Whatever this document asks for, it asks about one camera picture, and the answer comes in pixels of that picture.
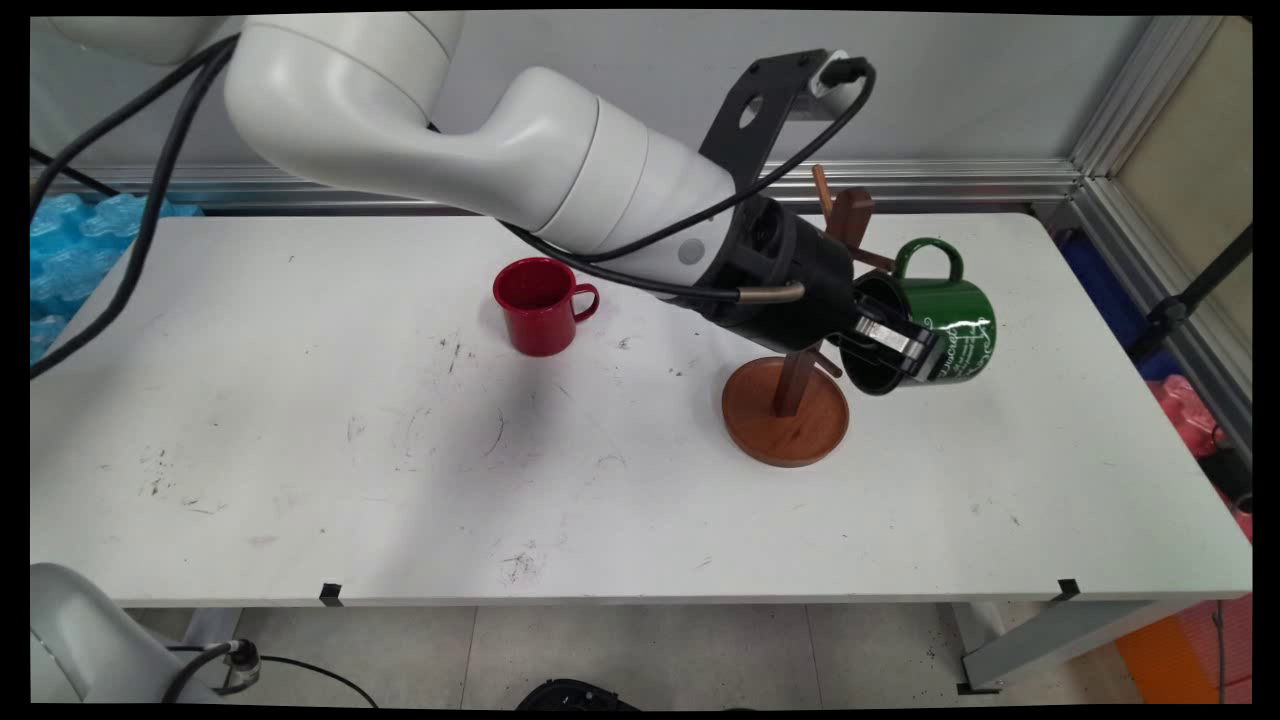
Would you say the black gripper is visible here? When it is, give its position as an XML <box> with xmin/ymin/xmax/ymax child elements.
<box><xmin>698</xmin><ymin>196</ymin><xmax>943</xmax><ymax>384</ymax></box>

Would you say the green enamel mug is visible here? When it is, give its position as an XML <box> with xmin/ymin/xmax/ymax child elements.
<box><xmin>838</xmin><ymin>237</ymin><xmax>997</xmax><ymax>397</ymax></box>

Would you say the red enamel mug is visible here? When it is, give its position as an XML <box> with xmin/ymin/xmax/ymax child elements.
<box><xmin>492</xmin><ymin>257</ymin><xmax>601</xmax><ymax>358</ymax></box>

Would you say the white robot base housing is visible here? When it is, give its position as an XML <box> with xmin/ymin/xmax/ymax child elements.
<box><xmin>30</xmin><ymin>562</ymin><xmax>219</xmax><ymax>706</ymax></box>

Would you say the wooden mug tree stand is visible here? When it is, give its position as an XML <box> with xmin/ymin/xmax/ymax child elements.
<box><xmin>721</xmin><ymin>165</ymin><xmax>898</xmax><ymax>468</ymax></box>

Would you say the blue plastic object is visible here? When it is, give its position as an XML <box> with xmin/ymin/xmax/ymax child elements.
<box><xmin>1055</xmin><ymin>230</ymin><xmax>1183</xmax><ymax>382</ymax></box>

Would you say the black tripod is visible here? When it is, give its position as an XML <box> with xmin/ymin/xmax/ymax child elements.
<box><xmin>1128</xmin><ymin>225</ymin><xmax>1253</xmax><ymax>367</ymax></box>

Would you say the pink plastic bag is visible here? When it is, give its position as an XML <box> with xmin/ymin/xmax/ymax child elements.
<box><xmin>1145</xmin><ymin>375</ymin><xmax>1227</xmax><ymax>459</ymax></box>

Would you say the grey table leg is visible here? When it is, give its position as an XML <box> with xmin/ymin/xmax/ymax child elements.
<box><xmin>950</xmin><ymin>600</ymin><xmax>1201</xmax><ymax>697</ymax></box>

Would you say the orange box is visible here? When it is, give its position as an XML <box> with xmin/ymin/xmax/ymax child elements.
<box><xmin>1114</xmin><ymin>598</ymin><xmax>1253</xmax><ymax>706</ymax></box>

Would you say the black round floor object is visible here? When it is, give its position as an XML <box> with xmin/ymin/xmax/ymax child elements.
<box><xmin>515</xmin><ymin>679</ymin><xmax>641</xmax><ymax>711</ymax></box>

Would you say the blue bubble wrap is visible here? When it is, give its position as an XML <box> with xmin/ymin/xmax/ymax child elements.
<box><xmin>30</xmin><ymin>192</ymin><xmax>202</xmax><ymax>367</ymax></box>

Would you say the horizontal aluminium frame rail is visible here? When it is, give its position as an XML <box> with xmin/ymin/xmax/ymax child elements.
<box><xmin>30</xmin><ymin>158</ymin><xmax>1086</xmax><ymax>216</ymax></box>

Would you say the black camera cable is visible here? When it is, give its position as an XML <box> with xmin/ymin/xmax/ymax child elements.
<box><xmin>30</xmin><ymin>35</ymin><xmax>878</xmax><ymax>267</ymax></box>

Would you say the black cable with metal plug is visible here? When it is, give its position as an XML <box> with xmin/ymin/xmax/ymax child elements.
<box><xmin>30</xmin><ymin>45</ymin><xmax>807</xmax><ymax>381</ymax></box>

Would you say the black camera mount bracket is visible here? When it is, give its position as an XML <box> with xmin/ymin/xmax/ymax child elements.
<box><xmin>697</xmin><ymin>48</ymin><xmax>833</xmax><ymax>191</ymax></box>

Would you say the small silver wrist camera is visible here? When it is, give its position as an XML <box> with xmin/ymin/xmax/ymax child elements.
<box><xmin>808</xmin><ymin>50</ymin><xmax>873</xmax><ymax>98</ymax></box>

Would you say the angled aluminium frame post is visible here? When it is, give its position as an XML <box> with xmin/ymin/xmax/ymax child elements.
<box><xmin>1068</xmin><ymin>15</ymin><xmax>1253</xmax><ymax>463</ymax></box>

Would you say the black floor cable with plug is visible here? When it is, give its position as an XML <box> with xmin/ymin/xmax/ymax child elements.
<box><xmin>162</xmin><ymin>640</ymin><xmax>381</xmax><ymax>709</ymax></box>

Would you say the thin black wall cable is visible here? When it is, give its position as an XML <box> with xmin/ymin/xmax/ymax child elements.
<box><xmin>30</xmin><ymin>148</ymin><xmax>122</xmax><ymax>198</ymax></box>

